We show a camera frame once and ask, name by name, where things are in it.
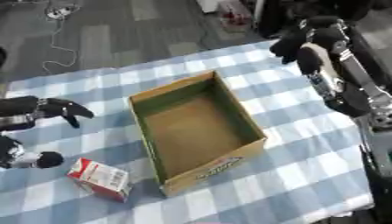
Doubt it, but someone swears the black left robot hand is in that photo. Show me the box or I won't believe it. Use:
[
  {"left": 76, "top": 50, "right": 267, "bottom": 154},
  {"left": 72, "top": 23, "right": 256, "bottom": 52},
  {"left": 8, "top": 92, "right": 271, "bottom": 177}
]
[{"left": 0, "top": 95, "right": 97, "bottom": 170}]

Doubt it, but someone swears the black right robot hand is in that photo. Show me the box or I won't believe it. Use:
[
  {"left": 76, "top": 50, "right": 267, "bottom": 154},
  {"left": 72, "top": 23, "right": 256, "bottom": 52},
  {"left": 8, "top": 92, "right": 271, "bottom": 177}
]
[{"left": 268, "top": 15, "right": 392, "bottom": 118}]

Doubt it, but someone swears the tan cardboard box green inside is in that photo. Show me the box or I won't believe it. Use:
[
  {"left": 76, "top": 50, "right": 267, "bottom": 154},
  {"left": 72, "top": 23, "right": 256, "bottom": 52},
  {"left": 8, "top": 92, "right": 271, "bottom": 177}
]
[{"left": 127, "top": 69, "right": 270, "bottom": 198}]

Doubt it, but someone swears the red and white carton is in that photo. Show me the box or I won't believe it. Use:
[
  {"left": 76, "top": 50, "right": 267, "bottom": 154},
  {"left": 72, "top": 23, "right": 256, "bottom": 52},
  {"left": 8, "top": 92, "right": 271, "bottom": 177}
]
[{"left": 66, "top": 157, "right": 134, "bottom": 203}]

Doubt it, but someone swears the white power strip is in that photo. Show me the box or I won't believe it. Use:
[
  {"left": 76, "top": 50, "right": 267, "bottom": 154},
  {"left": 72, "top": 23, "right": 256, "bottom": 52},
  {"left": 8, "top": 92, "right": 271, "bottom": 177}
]
[{"left": 44, "top": 5, "right": 77, "bottom": 21}]

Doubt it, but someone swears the black bag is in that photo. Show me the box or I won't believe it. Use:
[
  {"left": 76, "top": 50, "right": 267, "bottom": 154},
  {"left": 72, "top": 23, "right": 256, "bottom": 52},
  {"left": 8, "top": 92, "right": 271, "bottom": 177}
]
[{"left": 254, "top": 0, "right": 312, "bottom": 39}]

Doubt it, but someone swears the red and white package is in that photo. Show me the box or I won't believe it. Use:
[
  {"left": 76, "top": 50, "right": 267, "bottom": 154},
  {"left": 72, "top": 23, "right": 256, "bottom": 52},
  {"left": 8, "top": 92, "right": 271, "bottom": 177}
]
[{"left": 217, "top": 0, "right": 256, "bottom": 32}]

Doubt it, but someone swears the white cable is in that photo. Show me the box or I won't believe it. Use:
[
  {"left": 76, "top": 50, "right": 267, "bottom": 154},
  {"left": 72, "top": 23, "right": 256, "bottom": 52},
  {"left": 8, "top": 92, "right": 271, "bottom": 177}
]
[{"left": 39, "top": 0, "right": 83, "bottom": 75}]

